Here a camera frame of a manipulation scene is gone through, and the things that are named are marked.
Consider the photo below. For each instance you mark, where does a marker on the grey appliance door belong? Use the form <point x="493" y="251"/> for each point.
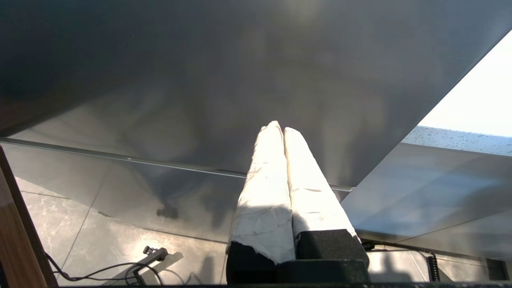
<point x="200" y="80"/>

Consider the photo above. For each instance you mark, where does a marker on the small black box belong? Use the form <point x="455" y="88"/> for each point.
<point x="496" y="270"/>

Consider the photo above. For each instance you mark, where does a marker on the brown wooden panel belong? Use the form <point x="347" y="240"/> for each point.
<point x="18" y="240"/>

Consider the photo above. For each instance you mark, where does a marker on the grey base cabinet front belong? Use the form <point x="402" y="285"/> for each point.
<point x="432" y="188"/>

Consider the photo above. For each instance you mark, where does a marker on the left gripper white-wrapped right finger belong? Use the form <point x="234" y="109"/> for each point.
<point x="316" y="200"/>

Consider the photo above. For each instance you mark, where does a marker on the left gripper white-wrapped left finger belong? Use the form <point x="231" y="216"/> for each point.
<point x="264" y="192"/>

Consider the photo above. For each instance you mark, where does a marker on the small black clamp device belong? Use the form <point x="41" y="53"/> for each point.
<point x="154" y="254"/>

